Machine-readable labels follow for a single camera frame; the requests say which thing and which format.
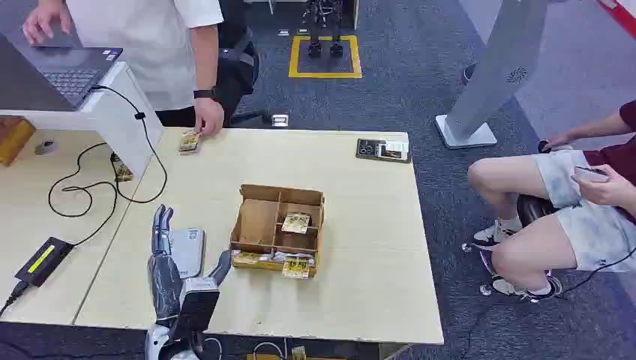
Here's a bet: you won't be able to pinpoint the yellow box under table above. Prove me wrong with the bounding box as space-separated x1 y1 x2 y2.
247 346 349 360

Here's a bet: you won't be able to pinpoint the standing person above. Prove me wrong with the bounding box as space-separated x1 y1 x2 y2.
22 0 226 139

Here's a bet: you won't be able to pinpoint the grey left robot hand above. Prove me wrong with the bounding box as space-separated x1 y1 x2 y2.
147 204 233 329

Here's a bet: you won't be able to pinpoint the white cable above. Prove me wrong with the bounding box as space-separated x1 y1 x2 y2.
203 337 224 360
252 341 285 360

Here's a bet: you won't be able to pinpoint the black power adapter, yellow label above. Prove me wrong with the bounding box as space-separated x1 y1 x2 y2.
14 236 76 288

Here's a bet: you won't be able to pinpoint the wooden card box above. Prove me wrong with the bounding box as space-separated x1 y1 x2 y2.
229 184 326 281

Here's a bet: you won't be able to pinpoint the standing person's left hand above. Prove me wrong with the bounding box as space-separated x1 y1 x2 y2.
193 97 226 139

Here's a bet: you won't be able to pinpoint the black laptop cable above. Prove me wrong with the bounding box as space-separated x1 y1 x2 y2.
48 84 169 247

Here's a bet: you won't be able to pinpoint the grey flat rectangular pack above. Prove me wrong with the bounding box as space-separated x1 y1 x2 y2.
171 228 206 279

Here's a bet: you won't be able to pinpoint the black card tray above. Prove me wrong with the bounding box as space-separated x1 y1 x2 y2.
355 138 412 164

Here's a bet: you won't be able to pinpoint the dark laptop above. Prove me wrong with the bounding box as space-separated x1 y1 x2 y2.
0 31 124 113

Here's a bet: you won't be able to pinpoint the yellow floor tape square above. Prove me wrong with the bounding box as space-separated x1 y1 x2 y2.
288 34 363 80

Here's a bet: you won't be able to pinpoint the black office chair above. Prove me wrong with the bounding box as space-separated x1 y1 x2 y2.
216 0 273 128

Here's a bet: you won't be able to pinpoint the black power cord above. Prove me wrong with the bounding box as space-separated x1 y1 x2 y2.
0 280 26 317

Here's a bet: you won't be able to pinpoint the black wheeled stool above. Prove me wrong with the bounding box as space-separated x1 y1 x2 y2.
462 193 565 299

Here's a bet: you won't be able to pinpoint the pale smartphone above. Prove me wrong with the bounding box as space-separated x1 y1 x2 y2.
574 166 611 183

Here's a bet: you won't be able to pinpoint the white desk riser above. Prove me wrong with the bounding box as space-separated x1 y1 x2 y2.
0 61 165 177

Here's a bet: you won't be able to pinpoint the brown wooden box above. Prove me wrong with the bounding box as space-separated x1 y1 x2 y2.
0 116 37 167

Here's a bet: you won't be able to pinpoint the seated person's left hand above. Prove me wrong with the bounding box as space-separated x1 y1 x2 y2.
571 166 636 207

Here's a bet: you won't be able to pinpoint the standing person's right hand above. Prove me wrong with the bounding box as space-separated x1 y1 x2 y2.
22 0 73 47

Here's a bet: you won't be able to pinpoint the seated person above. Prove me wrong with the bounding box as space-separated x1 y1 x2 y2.
466 99 636 304

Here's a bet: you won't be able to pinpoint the yellow printed card stack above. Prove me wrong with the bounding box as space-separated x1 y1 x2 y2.
178 130 201 155

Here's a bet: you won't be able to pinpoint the pale wrist camera, black bracket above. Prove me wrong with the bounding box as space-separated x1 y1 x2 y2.
169 277 221 344

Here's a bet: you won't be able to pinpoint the black humanoid robot legs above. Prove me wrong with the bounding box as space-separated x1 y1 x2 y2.
301 0 345 58

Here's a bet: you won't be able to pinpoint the row of cards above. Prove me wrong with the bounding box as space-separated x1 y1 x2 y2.
232 250 315 266

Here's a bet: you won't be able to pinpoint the white slanted pillar stand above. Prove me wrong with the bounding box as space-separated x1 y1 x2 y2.
435 0 550 150

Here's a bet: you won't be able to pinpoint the seated person's right hand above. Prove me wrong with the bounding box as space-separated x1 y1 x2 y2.
542 133 575 151

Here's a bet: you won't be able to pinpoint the red barrier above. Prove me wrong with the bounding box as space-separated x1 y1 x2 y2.
598 0 636 38

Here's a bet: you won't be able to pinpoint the black floor cable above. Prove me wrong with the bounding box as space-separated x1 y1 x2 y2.
459 248 636 360

